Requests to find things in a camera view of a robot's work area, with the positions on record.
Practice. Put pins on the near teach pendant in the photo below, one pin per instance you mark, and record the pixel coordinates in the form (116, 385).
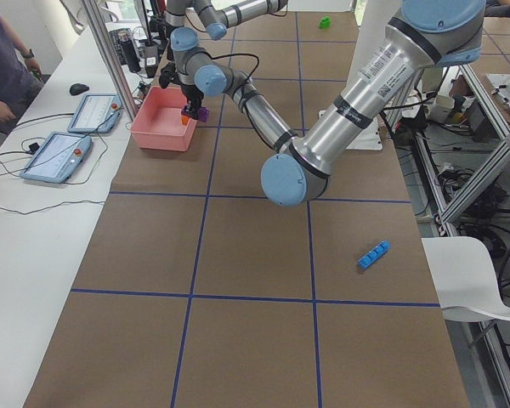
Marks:
(57, 158)

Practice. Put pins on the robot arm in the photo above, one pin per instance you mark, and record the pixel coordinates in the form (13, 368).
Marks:
(451, 34)
(217, 21)

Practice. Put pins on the person in dark shirt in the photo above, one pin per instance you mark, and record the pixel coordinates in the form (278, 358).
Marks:
(18, 84)

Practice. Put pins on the long blue block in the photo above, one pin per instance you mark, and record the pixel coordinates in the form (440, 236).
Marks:
(377, 252)

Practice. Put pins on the far teach pendant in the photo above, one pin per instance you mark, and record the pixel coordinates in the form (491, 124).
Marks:
(96, 113)

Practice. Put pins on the aluminium frame post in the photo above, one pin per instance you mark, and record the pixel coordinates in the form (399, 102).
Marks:
(107, 51)

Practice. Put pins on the teach pendant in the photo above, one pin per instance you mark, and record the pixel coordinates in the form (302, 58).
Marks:
(96, 113)
(57, 158)

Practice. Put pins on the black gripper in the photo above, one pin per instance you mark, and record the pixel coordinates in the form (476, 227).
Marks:
(191, 93)

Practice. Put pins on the pink plastic box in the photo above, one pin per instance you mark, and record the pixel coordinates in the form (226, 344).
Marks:
(158, 125)

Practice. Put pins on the white chair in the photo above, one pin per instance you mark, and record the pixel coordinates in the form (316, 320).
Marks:
(465, 279)

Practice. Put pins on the black bottle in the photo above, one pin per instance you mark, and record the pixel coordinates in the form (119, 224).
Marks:
(129, 52)

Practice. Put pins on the black computer mouse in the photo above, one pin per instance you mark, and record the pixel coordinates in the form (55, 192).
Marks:
(78, 88)

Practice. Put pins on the green block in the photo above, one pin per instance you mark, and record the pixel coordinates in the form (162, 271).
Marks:
(325, 22)

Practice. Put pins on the purple block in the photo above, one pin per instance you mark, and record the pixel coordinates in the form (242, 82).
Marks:
(201, 114)

